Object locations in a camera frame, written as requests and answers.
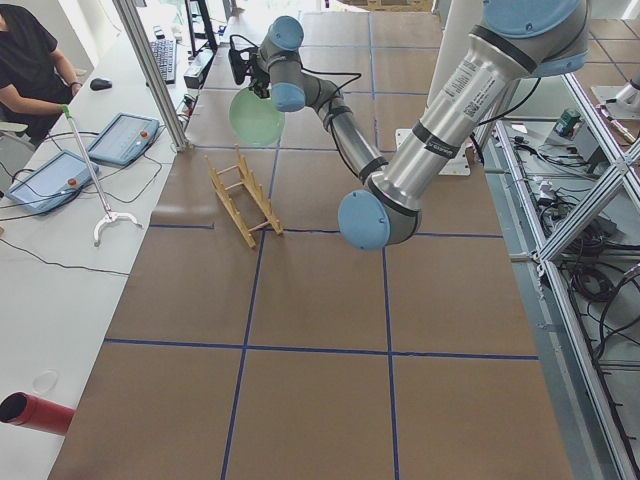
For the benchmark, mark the light green plate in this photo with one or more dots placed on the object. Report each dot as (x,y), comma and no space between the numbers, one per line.
(254,120)

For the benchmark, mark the person in black shirt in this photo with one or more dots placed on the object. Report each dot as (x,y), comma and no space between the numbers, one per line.
(37,79)

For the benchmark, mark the white grabber stick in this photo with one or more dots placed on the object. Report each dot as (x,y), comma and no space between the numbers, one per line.
(110,216)

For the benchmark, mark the far blue teach pendant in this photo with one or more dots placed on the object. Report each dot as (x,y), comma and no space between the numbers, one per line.
(123,140)

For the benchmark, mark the wooden plate rack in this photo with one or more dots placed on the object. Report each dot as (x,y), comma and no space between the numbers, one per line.
(239,181)

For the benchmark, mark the red cylinder tube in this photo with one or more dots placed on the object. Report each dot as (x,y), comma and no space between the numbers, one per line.
(28,411)

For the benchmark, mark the blue teach pendant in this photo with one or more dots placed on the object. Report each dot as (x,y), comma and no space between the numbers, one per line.
(123,140)
(54,183)

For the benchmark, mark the aluminium frame post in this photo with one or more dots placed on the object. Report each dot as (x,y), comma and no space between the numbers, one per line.
(134,29)

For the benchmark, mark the near blue teach pendant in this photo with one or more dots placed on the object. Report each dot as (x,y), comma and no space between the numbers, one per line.
(54,183)

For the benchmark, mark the black keyboard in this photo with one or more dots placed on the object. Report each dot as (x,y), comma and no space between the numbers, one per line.
(164,53)

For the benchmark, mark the black computer mouse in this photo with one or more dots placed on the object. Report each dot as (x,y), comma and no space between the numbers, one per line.
(99,84)

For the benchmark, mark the green white box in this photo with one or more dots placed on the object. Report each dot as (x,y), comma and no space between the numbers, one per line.
(567,122)

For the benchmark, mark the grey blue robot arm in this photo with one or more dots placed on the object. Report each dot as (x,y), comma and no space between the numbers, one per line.
(514,40)

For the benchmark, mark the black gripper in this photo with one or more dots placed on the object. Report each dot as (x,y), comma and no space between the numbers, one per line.
(258,83)

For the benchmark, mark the aluminium frame rail structure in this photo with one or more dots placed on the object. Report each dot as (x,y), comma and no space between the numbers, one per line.
(570,210)

